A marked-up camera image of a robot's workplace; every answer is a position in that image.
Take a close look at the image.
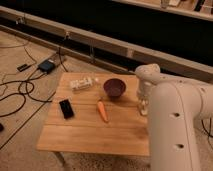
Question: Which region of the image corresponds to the dark power adapter box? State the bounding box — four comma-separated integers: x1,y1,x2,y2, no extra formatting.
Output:
38,60,55,73

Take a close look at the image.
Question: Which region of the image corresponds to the black cable at right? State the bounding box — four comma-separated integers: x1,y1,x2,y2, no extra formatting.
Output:
201,118,213,139

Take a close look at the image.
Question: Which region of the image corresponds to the dark purple bowl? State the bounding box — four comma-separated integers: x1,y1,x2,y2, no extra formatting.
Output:
103,78,126,98

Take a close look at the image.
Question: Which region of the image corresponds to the wooden folding table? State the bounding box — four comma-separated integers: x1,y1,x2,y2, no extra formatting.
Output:
37,73,149,156

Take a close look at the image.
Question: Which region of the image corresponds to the small black device on floor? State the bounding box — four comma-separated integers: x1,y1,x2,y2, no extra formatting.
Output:
17,64,31,72

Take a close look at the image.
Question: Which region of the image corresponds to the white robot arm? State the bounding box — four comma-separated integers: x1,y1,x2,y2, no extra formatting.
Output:
135,64,213,171

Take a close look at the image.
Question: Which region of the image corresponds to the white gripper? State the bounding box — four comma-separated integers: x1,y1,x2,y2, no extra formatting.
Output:
137,81,152,116

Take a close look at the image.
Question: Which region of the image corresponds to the black floor cable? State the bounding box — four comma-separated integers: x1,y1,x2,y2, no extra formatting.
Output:
0,68,56,118

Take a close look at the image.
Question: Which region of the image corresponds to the orange carrot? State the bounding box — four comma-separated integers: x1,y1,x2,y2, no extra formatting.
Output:
97,99,109,123

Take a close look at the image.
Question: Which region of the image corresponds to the black smartphone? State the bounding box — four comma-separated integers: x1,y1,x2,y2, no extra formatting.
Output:
59,99,74,119

